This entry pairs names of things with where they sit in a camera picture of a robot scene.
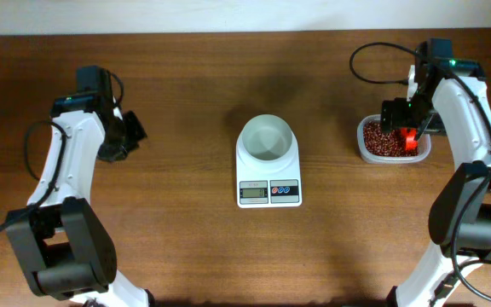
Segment orange measuring scoop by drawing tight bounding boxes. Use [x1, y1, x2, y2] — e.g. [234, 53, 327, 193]
[400, 128, 418, 152]

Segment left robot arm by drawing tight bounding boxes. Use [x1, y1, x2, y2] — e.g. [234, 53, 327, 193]
[6, 66, 155, 306]

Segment white digital kitchen scale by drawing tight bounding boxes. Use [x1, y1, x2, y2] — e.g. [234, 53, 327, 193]
[236, 132, 303, 208]

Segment red beans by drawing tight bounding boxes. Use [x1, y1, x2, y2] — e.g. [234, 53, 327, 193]
[363, 121, 419, 158]

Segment clear plastic food container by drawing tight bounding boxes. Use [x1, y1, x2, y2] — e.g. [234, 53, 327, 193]
[356, 114, 431, 165]

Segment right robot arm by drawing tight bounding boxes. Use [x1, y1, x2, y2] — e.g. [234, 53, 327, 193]
[380, 38, 491, 306]

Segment white round bowl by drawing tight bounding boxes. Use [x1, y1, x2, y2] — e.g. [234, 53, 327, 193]
[238, 114, 293, 161]

